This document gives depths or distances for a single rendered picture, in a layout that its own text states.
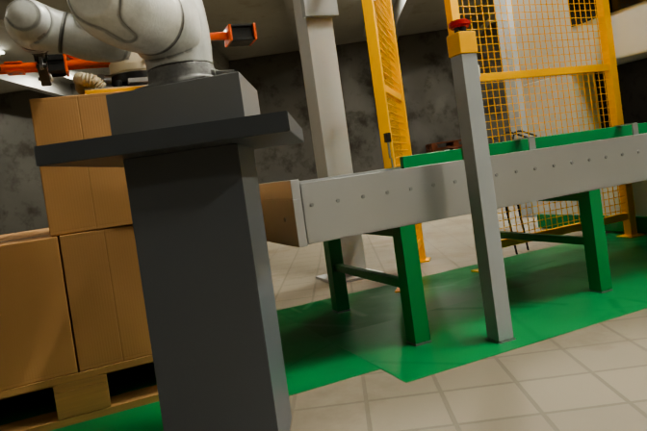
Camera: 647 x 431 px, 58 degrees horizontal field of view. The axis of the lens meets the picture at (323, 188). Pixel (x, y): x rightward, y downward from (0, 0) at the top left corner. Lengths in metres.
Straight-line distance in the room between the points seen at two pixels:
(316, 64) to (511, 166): 1.46
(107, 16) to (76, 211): 0.81
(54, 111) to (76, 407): 0.86
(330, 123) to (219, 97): 2.06
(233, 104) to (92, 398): 1.04
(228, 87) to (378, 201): 0.82
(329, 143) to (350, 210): 1.42
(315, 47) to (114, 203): 1.81
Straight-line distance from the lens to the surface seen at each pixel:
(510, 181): 2.23
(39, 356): 1.90
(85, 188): 1.85
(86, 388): 1.92
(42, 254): 1.85
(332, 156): 3.27
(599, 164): 2.53
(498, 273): 1.97
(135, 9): 1.19
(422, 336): 2.05
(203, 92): 1.27
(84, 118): 1.86
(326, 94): 3.30
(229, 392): 1.36
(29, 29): 1.54
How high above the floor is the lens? 0.63
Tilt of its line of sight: 2 degrees down
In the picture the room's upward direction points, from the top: 8 degrees counter-clockwise
